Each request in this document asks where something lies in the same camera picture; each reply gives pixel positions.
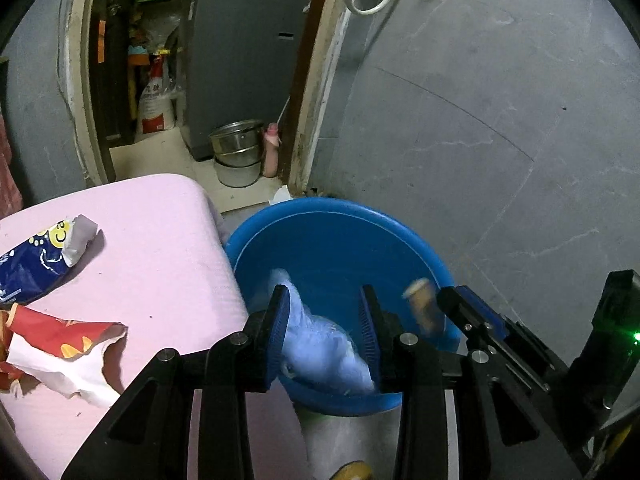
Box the brown paper cup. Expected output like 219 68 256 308
404 277 448 333

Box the blue snack bag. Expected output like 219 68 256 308
0 214 98 306

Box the white printed sack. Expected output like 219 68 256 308
137 55 176 135

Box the pink bottle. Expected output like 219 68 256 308
262 122 282 178

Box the wooden door frame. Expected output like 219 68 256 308
65 0 351 198

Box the red and white wrapper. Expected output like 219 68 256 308
0 302 128 408

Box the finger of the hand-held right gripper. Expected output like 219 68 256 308
500 315 569 392
436 285 507 356

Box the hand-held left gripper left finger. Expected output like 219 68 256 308
60 284 292 480

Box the blue plastic bucket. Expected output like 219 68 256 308
224 197 463 417

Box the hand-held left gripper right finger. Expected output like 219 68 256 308
359 284 583 480

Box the pink floral cloth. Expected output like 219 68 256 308
0 174 311 480

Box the grey washing machine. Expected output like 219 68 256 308
182 0 313 162

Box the blue towel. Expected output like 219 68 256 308
270 267 378 396

